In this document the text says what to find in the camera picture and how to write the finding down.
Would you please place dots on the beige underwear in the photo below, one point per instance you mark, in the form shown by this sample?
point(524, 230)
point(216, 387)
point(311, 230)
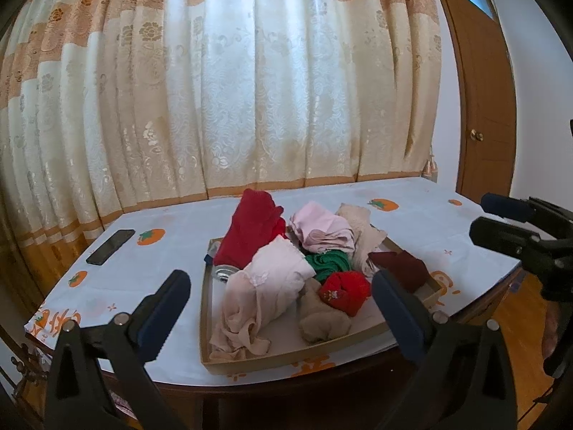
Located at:
point(368, 238)

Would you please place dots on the maroon underwear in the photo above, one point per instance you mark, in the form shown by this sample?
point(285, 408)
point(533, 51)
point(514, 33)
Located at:
point(410, 271)

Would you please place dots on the bright red underwear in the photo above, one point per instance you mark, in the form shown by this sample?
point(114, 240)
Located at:
point(345, 291)

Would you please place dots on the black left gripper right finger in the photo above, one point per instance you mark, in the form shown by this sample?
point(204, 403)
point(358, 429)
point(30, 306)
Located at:
point(464, 378)

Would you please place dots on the dark red underwear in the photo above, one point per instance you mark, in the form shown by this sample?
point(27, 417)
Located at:
point(255, 223)

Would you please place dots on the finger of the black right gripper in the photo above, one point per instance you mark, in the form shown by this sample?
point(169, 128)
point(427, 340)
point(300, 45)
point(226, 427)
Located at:
point(521, 210)
point(535, 254)

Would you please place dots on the tan underwear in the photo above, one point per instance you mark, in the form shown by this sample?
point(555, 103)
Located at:
point(318, 322)

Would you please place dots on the light pink underwear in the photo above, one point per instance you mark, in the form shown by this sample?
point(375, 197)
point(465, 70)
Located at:
point(319, 230)

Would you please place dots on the black smartphone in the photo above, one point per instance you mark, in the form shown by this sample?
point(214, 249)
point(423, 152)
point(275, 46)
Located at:
point(110, 247)

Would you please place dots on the green underwear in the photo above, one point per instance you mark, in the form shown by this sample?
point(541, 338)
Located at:
point(327, 263)

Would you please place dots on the pale pink underwear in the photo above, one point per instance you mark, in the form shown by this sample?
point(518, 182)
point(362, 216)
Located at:
point(256, 296)

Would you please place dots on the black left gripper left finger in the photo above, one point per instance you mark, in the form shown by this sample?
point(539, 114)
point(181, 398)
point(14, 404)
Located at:
point(77, 396)

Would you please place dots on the beige floral curtain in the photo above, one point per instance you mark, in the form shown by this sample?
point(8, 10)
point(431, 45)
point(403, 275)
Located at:
point(110, 106)

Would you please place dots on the brass door knob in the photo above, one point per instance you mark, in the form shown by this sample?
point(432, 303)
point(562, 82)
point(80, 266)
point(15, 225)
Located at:
point(476, 135)

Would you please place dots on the brown wooden door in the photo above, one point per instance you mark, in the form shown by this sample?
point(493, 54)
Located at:
point(487, 100)

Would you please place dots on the cardboard tray box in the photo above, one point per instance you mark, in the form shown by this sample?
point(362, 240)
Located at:
point(287, 344)

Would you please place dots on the grey white underwear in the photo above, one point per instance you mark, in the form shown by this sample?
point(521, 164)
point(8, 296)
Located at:
point(223, 272)

